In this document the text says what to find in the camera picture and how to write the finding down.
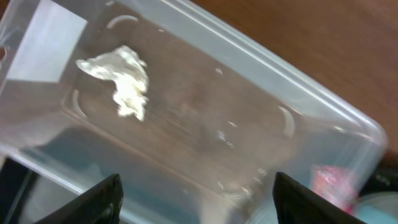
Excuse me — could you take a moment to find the round black serving tray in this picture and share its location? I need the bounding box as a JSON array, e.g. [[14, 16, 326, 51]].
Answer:
[[359, 152, 397, 197]]

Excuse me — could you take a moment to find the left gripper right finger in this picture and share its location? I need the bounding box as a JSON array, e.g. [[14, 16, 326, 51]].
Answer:
[[272, 172, 364, 224]]

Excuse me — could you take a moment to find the clear plastic bin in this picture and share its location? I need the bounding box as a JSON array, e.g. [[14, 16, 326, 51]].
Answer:
[[1, 1, 386, 223]]

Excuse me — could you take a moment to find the black rectangular tray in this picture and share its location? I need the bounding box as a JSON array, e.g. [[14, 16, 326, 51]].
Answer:
[[1, 157, 38, 224]]

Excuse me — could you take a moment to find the blue cup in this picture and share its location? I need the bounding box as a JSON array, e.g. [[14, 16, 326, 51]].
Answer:
[[353, 192, 397, 224]]

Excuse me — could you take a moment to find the white tissue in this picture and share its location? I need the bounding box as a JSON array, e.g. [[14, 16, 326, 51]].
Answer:
[[75, 45, 149, 121]]

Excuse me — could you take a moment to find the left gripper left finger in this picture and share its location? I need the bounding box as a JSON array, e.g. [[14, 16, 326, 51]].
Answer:
[[35, 174, 124, 224]]

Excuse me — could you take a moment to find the red snack wrapper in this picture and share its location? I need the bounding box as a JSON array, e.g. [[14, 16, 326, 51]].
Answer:
[[310, 165, 358, 213]]

